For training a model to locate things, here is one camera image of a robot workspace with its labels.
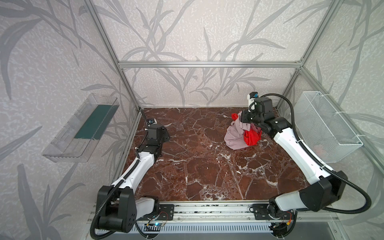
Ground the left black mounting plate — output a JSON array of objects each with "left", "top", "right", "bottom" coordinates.
[{"left": 139, "top": 204, "right": 175, "bottom": 221}]

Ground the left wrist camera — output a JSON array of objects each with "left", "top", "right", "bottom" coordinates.
[{"left": 148, "top": 118, "right": 157, "bottom": 126}]

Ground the clear plastic wall bin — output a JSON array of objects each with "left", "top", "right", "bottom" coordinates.
[{"left": 42, "top": 94, "right": 120, "bottom": 163}]

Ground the aluminium frame crossbar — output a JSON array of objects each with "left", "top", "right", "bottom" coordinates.
[{"left": 118, "top": 61, "right": 301, "bottom": 69}]

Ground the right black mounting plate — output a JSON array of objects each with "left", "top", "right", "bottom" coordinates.
[{"left": 249, "top": 204, "right": 295, "bottom": 222}]

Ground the light pink cloth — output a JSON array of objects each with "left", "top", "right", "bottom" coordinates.
[{"left": 224, "top": 114, "right": 251, "bottom": 150}]

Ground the right black corrugated cable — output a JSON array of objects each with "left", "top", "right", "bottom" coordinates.
[{"left": 254, "top": 93, "right": 372, "bottom": 215}]

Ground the red cloth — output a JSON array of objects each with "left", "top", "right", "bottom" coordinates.
[{"left": 231, "top": 113, "right": 262, "bottom": 146}]

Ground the black mounting plate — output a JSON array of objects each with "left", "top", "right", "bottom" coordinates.
[
  {"left": 249, "top": 204, "right": 295, "bottom": 222},
  {"left": 139, "top": 204, "right": 175, "bottom": 221}
]

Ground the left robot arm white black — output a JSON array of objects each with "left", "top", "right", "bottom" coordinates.
[{"left": 90, "top": 123, "right": 170, "bottom": 240}]

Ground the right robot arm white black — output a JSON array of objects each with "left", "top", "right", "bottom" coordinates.
[{"left": 240, "top": 92, "right": 347, "bottom": 218}]

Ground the black corrugated cable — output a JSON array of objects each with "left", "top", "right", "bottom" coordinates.
[
  {"left": 254, "top": 93, "right": 372, "bottom": 215},
  {"left": 89, "top": 109, "right": 151, "bottom": 240}
]

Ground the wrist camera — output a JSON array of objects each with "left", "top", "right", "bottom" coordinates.
[
  {"left": 148, "top": 118, "right": 157, "bottom": 126},
  {"left": 247, "top": 92, "right": 259, "bottom": 112}
]

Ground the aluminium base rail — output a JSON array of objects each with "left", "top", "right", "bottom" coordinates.
[{"left": 86, "top": 200, "right": 340, "bottom": 224}]

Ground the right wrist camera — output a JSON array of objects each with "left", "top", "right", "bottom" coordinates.
[{"left": 247, "top": 92, "right": 259, "bottom": 112}]

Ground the left black corrugated cable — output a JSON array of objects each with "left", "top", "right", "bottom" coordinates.
[{"left": 89, "top": 109, "right": 151, "bottom": 240}]

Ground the green pad in bin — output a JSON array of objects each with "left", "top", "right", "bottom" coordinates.
[{"left": 74, "top": 105, "right": 119, "bottom": 140}]

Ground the white wire mesh basket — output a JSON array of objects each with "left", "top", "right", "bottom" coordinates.
[{"left": 294, "top": 91, "right": 363, "bottom": 164}]

